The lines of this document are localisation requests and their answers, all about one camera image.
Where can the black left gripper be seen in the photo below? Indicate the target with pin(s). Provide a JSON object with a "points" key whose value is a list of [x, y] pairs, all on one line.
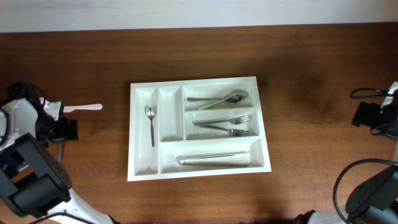
{"points": [[61, 132]]}

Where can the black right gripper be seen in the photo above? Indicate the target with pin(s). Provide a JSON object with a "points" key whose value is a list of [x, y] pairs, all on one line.
{"points": [[365, 113]]}

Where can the small metal spoon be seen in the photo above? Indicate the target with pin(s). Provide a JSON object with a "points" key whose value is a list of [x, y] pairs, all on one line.
{"points": [[60, 151], [150, 113]]}

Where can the pink plastic knife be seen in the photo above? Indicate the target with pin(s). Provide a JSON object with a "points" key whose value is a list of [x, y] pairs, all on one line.
{"points": [[69, 109]]}

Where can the metal chopstick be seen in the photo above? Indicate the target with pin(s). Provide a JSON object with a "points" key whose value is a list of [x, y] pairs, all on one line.
{"points": [[186, 162], [206, 156]]}

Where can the white cutlery tray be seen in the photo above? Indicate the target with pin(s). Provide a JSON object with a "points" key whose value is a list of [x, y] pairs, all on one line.
{"points": [[175, 134]]}

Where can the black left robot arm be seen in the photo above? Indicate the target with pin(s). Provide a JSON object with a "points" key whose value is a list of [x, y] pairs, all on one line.
{"points": [[33, 182]]}

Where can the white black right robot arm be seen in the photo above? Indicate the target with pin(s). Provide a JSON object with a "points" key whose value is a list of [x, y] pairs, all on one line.
{"points": [[374, 200]]}

